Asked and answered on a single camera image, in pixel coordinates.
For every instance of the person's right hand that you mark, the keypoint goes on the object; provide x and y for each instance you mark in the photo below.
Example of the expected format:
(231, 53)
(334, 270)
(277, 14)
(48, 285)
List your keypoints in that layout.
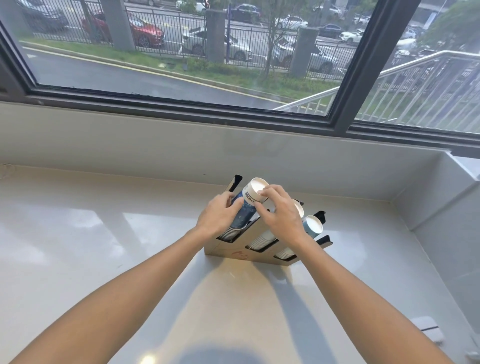
(287, 221)

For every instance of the person's left hand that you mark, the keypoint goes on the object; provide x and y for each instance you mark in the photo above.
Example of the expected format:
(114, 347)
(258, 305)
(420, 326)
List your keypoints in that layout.
(215, 219)

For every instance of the person's left thumb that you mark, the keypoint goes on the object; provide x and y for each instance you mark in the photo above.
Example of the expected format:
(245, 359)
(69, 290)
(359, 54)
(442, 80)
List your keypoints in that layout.
(236, 207)

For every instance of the person's right thumb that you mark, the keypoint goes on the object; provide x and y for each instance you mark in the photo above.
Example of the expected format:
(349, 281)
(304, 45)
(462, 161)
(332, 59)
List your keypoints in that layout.
(264, 210)

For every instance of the stack of blue paper cups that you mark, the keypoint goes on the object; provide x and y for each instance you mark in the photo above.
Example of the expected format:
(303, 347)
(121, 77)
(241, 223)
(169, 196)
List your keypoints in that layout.
(244, 218)

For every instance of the person's left forearm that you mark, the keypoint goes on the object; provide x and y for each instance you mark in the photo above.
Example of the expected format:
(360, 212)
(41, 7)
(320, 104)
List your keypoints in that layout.
(123, 300)

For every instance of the person's right forearm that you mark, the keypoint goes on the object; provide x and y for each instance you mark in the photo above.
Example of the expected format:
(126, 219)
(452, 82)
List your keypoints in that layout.
(360, 300)

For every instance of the stack of white paper cups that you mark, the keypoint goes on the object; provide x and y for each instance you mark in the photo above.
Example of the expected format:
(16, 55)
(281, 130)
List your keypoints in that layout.
(262, 240)

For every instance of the black and white cup holder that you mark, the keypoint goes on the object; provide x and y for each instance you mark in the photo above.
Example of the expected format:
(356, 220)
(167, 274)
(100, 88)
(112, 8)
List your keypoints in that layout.
(240, 255)

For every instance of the stack of light-blue-topped paper cups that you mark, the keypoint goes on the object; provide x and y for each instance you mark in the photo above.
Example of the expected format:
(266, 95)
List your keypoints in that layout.
(313, 226)

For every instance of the white sedan car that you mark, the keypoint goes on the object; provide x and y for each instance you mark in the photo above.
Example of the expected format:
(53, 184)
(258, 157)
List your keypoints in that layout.
(236, 47)

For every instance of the silver car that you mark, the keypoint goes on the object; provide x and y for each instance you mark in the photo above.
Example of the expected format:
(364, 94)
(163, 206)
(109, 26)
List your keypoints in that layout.
(322, 60)

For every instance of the grey concrete pillar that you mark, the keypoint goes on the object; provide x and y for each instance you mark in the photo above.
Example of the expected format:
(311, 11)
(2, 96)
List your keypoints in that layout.
(215, 35)
(303, 52)
(118, 24)

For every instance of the thin tree trunk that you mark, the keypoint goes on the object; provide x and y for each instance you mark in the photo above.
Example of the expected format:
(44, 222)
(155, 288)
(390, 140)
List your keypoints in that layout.
(270, 45)

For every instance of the black metal fence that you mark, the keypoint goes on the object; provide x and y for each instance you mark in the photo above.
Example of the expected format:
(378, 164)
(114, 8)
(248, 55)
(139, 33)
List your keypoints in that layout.
(168, 32)

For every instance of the red car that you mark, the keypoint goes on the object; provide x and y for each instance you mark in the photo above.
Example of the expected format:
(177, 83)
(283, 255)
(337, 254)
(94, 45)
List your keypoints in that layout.
(144, 30)

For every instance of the silver stair handrail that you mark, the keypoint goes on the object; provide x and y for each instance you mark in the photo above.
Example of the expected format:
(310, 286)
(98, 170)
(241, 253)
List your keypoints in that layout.
(412, 63)

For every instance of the dark grey car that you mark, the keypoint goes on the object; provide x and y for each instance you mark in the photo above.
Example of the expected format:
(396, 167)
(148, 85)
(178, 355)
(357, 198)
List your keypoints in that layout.
(41, 15)

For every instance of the dark window frame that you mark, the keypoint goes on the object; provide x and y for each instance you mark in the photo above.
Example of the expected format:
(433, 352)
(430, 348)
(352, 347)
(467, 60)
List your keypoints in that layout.
(187, 108)

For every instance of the white wall socket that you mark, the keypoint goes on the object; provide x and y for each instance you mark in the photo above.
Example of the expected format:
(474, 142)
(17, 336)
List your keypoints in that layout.
(427, 328)

